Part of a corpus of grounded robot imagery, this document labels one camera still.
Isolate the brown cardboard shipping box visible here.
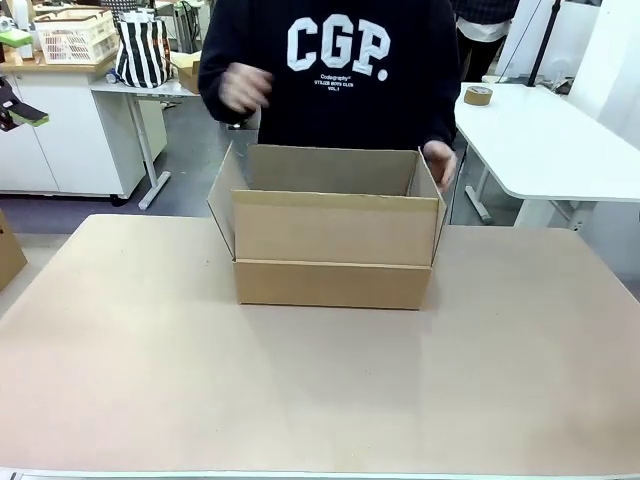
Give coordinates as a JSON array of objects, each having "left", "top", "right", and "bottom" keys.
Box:
[{"left": 206, "top": 141, "right": 448, "bottom": 311}]

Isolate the person's left forearm dark sleeve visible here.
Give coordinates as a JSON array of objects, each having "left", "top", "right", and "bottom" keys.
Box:
[{"left": 424, "top": 74, "right": 462, "bottom": 149}]

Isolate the person's right forearm dark sleeve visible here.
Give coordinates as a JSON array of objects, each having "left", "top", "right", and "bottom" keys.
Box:
[{"left": 197, "top": 44, "right": 236, "bottom": 124}]

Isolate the small open cardboard box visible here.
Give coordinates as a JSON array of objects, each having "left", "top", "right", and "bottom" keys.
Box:
[{"left": 170, "top": 57, "right": 202, "bottom": 96}]

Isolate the person's right hand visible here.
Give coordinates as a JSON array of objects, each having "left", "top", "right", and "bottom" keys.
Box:
[{"left": 219, "top": 63, "right": 274, "bottom": 122}]

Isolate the person's left hand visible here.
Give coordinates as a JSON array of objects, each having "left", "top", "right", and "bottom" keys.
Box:
[{"left": 423, "top": 140, "right": 458, "bottom": 194}]

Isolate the white cabinet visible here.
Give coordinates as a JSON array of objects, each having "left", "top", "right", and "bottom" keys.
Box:
[{"left": 0, "top": 60, "right": 169, "bottom": 201}]

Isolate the green topped desk gadget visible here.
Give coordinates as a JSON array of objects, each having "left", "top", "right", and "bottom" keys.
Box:
[{"left": 0, "top": 17, "right": 37, "bottom": 66}]

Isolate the cream plastic crate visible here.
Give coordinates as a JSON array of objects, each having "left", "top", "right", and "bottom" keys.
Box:
[{"left": 33, "top": 9, "right": 119, "bottom": 65}]

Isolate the black white striped bag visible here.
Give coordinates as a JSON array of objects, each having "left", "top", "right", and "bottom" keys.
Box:
[{"left": 114, "top": 10, "right": 174, "bottom": 90}]

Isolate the cardboard sheet piece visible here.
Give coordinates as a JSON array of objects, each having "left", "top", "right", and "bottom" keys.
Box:
[{"left": 0, "top": 209, "right": 29, "bottom": 294}]

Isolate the person in dark sweatshirt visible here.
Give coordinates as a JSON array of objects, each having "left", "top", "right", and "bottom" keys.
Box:
[{"left": 197, "top": 0, "right": 462, "bottom": 151}]

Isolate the brown packing tape roll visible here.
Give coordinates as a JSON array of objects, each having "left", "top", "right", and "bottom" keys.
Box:
[{"left": 463, "top": 85, "right": 494, "bottom": 106}]

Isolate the background person in dark clothes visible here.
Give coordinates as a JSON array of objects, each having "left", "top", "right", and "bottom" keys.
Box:
[{"left": 454, "top": 0, "right": 521, "bottom": 84}]

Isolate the white rounded side table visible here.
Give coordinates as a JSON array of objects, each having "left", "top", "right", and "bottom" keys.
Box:
[{"left": 453, "top": 82, "right": 640, "bottom": 229}]

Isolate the black light stand pole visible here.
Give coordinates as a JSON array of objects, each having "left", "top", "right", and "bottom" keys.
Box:
[{"left": 529, "top": 0, "right": 562, "bottom": 84}]

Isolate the white desk fan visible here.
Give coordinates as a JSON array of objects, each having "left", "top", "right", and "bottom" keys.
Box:
[{"left": 548, "top": 54, "right": 577, "bottom": 95}]

